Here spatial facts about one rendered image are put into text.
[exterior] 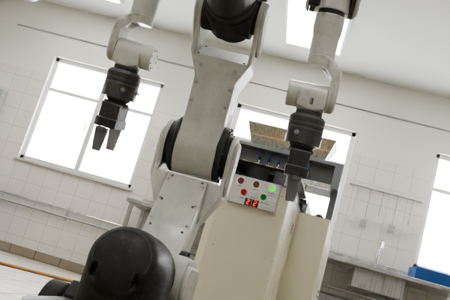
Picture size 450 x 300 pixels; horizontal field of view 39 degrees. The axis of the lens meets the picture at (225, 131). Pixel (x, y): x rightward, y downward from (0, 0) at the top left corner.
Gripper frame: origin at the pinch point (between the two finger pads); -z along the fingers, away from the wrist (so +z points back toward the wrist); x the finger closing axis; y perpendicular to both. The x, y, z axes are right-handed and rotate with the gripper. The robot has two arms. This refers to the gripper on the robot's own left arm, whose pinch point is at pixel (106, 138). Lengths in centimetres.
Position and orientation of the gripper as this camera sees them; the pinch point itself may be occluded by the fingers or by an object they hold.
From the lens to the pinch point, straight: 166.9
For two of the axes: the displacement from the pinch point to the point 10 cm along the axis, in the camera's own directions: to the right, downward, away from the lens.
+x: 1.4, 0.3, 9.9
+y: -9.5, -2.8, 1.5
